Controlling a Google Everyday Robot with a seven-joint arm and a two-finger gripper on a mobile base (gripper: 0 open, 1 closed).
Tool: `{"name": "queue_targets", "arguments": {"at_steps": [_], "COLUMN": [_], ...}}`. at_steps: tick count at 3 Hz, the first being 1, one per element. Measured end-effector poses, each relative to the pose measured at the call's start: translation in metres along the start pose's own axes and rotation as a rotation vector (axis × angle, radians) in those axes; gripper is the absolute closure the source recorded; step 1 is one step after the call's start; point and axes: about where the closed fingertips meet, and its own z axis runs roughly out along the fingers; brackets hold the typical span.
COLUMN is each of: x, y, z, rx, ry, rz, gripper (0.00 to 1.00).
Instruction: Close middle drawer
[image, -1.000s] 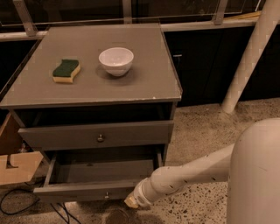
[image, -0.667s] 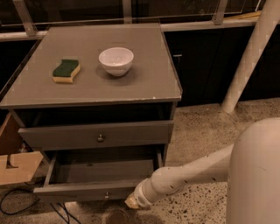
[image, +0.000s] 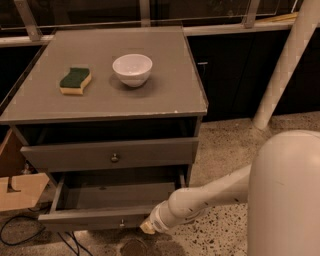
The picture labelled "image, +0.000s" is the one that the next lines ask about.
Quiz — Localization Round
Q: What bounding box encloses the grey drawer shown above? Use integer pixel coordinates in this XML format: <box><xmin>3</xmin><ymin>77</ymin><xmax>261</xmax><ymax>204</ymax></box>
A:
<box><xmin>21</xmin><ymin>137</ymin><xmax>198</xmax><ymax>172</ymax></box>
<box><xmin>39</xmin><ymin>167</ymin><xmax>186</xmax><ymax>232</ymax></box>

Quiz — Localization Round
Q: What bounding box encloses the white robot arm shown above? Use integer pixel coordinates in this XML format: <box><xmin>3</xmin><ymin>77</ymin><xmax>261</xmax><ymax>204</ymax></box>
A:
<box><xmin>140</xmin><ymin>130</ymin><xmax>320</xmax><ymax>256</ymax></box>

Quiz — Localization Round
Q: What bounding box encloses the grey top drawer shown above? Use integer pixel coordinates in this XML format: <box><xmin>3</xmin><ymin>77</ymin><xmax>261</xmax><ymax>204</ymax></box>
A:
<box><xmin>21</xmin><ymin>137</ymin><xmax>198</xmax><ymax>172</ymax></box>

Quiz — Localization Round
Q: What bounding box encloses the grey wooden drawer cabinet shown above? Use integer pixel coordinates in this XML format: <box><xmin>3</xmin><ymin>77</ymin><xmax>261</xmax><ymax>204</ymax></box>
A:
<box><xmin>0</xmin><ymin>27</ymin><xmax>208</xmax><ymax>183</ymax></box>

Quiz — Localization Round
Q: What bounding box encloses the round floor drain cover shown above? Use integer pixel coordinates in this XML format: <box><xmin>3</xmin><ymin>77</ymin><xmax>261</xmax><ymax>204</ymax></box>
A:
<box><xmin>120</xmin><ymin>239</ymin><xmax>147</xmax><ymax>256</ymax></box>

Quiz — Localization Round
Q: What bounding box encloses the light wooden board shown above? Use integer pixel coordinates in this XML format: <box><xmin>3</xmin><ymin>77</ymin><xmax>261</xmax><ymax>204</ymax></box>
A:
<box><xmin>0</xmin><ymin>129</ymin><xmax>49</xmax><ymax>211</ymax></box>

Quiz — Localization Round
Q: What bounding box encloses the white ceramic bowl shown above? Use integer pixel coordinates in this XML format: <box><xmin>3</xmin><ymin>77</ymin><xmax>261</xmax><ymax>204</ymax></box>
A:
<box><xmin>112</xmin><ymin>54</ymin><xmax>153</xmax><ymax>87</ymax></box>

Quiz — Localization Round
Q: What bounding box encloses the green yellow sponge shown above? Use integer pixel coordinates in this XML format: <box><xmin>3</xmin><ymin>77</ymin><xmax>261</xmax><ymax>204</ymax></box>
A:
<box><xmin>59</xmin><ymin>67</ymin><xmax>92</xmax><ymax>95</ymax></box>

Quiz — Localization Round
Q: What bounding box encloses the white diagonal support pole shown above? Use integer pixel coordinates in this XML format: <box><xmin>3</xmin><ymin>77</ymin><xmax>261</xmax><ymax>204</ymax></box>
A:
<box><xmin>252</xmin><ymin>0</ymin><xmax>320</xmax><ymax>130</ymax></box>

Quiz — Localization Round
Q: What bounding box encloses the blue floor cable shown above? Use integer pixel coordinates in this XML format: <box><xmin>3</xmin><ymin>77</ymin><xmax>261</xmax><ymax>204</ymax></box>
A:
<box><xmin>56</xmin><ymin>231</ymin><xmax>94</xmax><ymax>256</ymax></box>

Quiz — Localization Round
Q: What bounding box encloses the metal railing frame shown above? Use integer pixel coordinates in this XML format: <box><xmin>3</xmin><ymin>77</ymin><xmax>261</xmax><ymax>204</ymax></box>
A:
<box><xmin>0</xmin><ymin>0</ymin><xmax>304</xmax><ymax>48</ymax></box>

